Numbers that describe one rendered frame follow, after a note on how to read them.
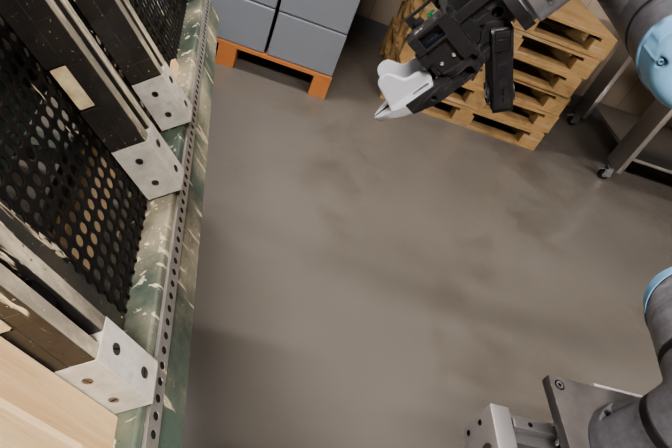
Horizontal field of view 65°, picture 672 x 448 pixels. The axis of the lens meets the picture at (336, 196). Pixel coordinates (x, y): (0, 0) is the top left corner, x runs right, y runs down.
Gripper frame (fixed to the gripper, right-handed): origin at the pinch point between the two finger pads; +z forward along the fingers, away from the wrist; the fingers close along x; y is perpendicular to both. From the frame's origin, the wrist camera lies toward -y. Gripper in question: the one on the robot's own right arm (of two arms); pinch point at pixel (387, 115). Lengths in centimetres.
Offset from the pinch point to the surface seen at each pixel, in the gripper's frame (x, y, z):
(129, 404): 24, 0, 44
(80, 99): -15, 28, 41
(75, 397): 26, 7, 44
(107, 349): 22.5, 8.1, 38.0
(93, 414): 27, 4, 45
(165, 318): 8.1, -1.2, 46.6
